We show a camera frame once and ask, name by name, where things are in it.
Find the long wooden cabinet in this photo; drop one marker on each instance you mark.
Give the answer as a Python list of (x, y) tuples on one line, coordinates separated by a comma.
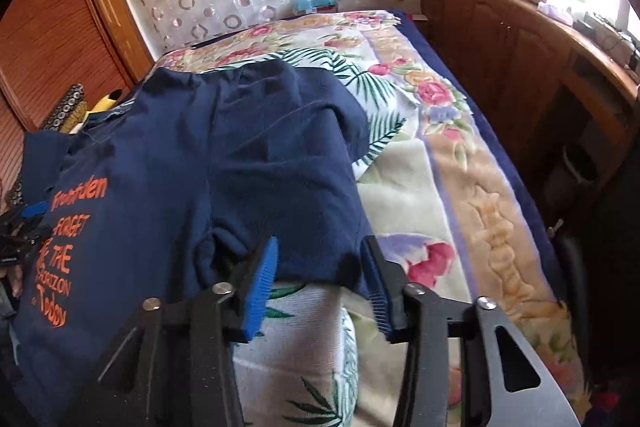
[(500, 42)]

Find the floral blanket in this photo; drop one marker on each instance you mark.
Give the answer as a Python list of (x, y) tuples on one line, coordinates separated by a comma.
[(475, 187)]

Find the navy T-shirt with orange print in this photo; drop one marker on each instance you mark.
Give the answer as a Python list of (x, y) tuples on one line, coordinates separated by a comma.
[(210, 167)]

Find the yellow cloth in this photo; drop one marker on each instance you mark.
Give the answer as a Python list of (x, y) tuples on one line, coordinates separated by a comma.
[(102, 104)]

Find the wooden wardrobe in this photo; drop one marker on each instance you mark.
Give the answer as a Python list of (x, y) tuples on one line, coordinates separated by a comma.
[(50, 32)]

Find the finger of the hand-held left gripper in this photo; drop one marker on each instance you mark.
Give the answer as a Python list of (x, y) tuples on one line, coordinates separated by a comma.
[(34, 210)]

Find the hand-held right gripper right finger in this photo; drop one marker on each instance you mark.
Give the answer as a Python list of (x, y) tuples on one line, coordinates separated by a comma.
[(382, 302)]

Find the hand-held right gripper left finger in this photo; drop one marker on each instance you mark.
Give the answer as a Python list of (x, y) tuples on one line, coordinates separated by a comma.
[(260, 294)]

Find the blue tissue box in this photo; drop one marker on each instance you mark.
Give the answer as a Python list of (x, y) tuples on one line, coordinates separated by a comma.
[(312, 3)]

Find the pink plastic packet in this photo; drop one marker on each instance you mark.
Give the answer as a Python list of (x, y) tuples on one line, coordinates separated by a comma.
[(555, 13)]

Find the leaf-print bed sheet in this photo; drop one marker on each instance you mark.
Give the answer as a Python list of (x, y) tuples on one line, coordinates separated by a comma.
[(300, 357)]

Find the dark patterned pillow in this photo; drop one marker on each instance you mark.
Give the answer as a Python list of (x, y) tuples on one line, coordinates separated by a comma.
[(65, 107)]

